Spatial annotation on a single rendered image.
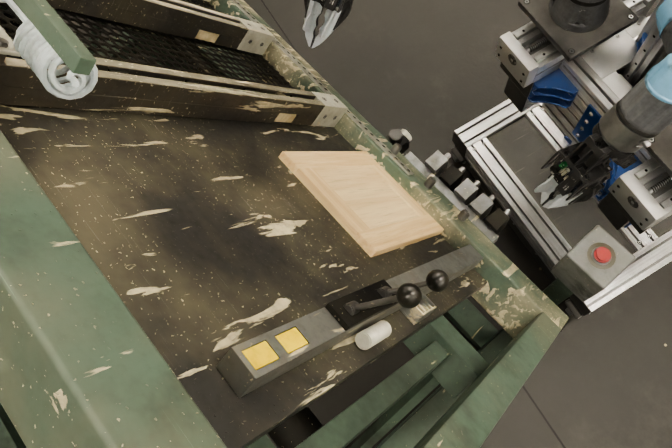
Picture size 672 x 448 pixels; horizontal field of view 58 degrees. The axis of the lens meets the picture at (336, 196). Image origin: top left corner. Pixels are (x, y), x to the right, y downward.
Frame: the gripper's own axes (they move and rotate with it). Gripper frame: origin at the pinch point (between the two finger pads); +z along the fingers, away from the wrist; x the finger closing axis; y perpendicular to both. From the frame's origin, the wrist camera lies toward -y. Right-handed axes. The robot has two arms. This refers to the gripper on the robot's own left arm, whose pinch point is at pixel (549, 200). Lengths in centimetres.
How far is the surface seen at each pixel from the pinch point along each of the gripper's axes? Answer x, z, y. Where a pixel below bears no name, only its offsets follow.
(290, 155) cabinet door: -40, 29, 26
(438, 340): 9.8, 32.8, 15.0
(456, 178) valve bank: -30, 50, -32
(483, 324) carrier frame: 6, 104, -55
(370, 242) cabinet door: -13.5, 26.3, 21.2
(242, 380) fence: 6, -2, 67
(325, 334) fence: 4, 5, 51
